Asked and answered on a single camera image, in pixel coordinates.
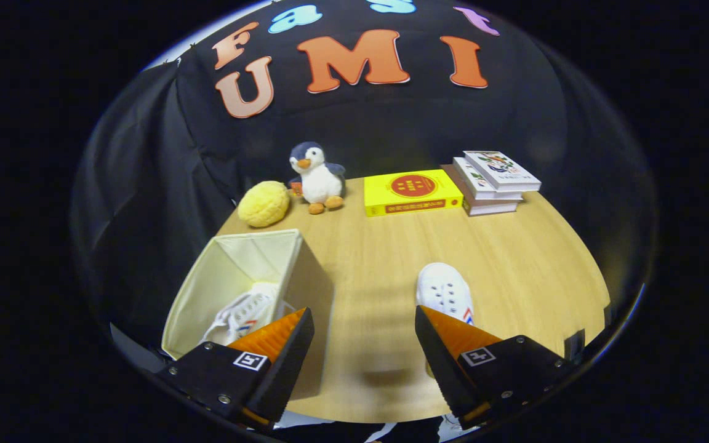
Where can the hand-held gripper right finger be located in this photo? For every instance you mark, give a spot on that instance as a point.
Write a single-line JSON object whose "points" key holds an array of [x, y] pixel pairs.
{"points": [[440, 363]]}

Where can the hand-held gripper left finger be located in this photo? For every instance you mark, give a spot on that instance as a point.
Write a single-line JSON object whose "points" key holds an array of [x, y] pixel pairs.
{"points": [[290, 369]]}

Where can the white shoe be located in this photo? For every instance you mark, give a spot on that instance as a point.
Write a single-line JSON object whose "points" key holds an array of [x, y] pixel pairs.
{"points": [[444, 289], [247, 311]]}

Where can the brown fabric storage box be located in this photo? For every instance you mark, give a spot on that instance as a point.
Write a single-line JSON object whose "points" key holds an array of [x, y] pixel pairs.
{"points": [[231, 264]]}

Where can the yellow plush ball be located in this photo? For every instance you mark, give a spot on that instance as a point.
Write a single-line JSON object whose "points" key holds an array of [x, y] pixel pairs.
{"points": [[263, 204]]}

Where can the yellow book with red label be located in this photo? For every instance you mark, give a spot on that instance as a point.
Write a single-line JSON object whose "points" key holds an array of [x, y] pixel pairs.
{"points": [[413, 191]]}

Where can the penguin plush toy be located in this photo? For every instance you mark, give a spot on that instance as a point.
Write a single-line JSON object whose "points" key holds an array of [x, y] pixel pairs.
{"points": [[320, 181]]}

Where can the white book with floral cover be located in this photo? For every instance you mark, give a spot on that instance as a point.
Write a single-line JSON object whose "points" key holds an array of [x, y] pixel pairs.
{"points": [[502, 169]]}

